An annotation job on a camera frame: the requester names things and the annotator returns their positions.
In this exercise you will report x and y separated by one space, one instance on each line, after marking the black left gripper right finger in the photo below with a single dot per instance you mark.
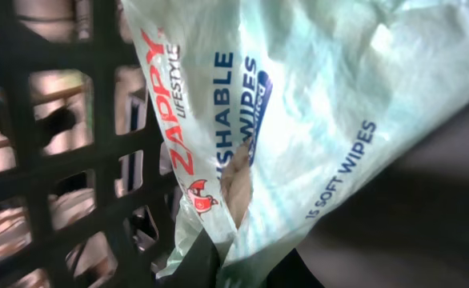
292 272

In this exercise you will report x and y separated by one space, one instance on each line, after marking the grey plastic shopping basket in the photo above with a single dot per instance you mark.
130 208

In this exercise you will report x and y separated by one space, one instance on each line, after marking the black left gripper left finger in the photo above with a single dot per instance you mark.
199 267

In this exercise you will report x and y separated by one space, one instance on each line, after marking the white flushable wipes pack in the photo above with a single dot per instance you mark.
275 112

